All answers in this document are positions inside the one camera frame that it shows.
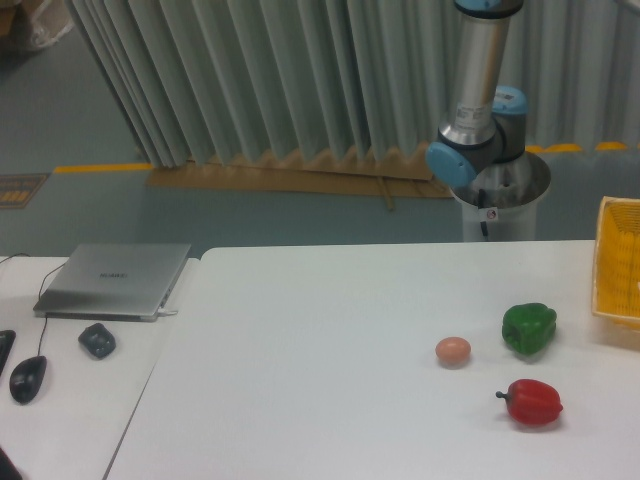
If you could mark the brown egg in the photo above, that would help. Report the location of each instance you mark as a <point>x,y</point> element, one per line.
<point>453,352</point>

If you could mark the plastic wrapped cardboard boxes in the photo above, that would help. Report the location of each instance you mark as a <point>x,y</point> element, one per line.
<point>30,26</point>

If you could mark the grey folding curtain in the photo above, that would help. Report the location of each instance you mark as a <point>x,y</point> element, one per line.
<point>199,80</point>

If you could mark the white usb plug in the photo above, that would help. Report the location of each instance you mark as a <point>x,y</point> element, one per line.
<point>166,313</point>

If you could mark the brown cardboard sheet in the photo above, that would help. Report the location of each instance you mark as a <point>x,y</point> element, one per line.
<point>396,175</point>

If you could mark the green bell pepper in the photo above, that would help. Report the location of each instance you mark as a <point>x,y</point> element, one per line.
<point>528,328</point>

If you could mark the yellow plastic basket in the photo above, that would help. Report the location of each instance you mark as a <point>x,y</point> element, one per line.
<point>615,270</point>

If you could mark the silver laptop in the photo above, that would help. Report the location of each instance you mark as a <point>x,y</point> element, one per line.
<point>114,281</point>

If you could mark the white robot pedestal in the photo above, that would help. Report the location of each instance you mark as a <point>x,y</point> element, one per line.
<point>500,205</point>

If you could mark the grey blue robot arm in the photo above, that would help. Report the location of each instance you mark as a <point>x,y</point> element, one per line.
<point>479,129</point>

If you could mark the black computer mouse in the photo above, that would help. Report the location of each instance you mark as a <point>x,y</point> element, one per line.
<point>26,379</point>

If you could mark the red bell pepper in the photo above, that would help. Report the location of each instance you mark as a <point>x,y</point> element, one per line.
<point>532,402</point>

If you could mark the black earbuds case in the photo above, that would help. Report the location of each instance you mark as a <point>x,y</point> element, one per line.
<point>98,341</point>

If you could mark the black keyboard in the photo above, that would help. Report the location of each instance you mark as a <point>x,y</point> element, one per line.
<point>7,339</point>

